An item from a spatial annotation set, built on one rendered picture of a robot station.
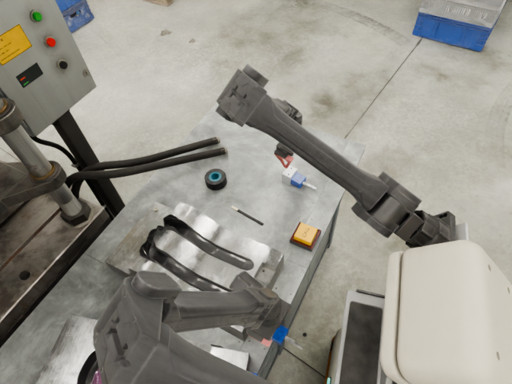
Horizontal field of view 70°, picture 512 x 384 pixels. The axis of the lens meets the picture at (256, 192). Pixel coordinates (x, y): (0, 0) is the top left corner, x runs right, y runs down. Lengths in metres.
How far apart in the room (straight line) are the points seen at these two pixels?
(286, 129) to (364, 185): 0.19
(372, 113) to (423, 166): 0.59
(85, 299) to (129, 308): 0.84
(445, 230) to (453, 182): 1.81
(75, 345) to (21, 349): 0.24
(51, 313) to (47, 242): 0.28
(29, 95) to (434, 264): 1.21
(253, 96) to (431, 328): 0.44
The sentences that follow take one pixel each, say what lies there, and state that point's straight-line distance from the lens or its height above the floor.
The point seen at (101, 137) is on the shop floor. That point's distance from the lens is 3.04.
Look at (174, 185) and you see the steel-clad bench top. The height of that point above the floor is 0.80.
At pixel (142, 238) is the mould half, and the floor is 0.86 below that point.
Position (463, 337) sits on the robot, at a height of 1.38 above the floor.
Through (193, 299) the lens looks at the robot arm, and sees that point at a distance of 0.61.
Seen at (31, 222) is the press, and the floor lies 0.79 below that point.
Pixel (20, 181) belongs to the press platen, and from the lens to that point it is 1.36.
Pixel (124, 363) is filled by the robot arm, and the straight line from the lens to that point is 0.45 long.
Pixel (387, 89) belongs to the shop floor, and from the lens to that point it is 3.20.
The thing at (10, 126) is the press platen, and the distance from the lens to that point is 1.17.
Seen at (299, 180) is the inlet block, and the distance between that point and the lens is 1.34.
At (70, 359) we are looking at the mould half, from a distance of 1.13.
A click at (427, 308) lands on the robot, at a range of 0.60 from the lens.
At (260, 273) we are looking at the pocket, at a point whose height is 0.86.
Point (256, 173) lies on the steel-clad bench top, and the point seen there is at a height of 0.80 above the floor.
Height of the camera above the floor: 1.88
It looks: 52 degrees down
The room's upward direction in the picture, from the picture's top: 6 degrees counter-clockwise
